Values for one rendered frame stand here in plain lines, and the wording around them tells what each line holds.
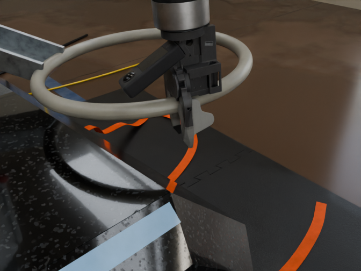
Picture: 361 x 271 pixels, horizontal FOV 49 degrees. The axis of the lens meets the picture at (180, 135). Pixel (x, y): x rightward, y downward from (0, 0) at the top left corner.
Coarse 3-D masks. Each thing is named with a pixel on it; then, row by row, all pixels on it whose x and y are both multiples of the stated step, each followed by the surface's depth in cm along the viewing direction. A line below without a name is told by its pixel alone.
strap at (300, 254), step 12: (144, 120) 245; (108, 132) 213; (192, 156) 212; (180, 168) 203; (324, 204) 179; (324, 216) 173; (312, 228) 167; (312, 240) 161; (300, 252) 156; (288, 264) 151; (300, 264) 151
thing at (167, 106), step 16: (128, 32) 107; (144, 32) 107; (160, 32) 107; (80, 48) 101; (96, 48) 104; (240, 48) 88; (48, 64) 91; (240, 64) 80; (32, 80) 82; (224, 80) 74; (240, 80) 76; (48, 96) 74; (192, 96) 70; (208, 96) 71; (64, 112) 72; (80, 112) 70; (96, 112) 69; (112, 112) 68; (128, 112) 68; (144, 112) 68; (160, 112) 68; (176, 112) 70
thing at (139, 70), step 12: (168, 48) 64; (144, 60) 66; (156, 60) 63; (168, 60) 63; (132, 72) 64; (144, 72) 63; (156, 72) 63; (120, 84) 65; (132, 84) 63; (144, 84) 63; (132, 96) 64
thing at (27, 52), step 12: (0, 24) 96; (0, 36) 97; (12, 36) 96; (24, 36) 96; (0, 48) 87; (12, 48) 98; (24, 48) 98; (36, 48) 97; (48, 48) 97; (60, 48) 96; (0, 60) 88; (12, 60) 87; (24, 60) 87; (36, 60) 87; (12, 72) 89; (24, 72) 88
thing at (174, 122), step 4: (168, 92) 72; (168, 96) 73; (172, 116) 74; (176, 116) 74; (172, 120) 74; (176, 120) 75; (172, 124) 75; (176, 124) 75; (176, 128) 75; (180, 128) 76; (180, 132) 76
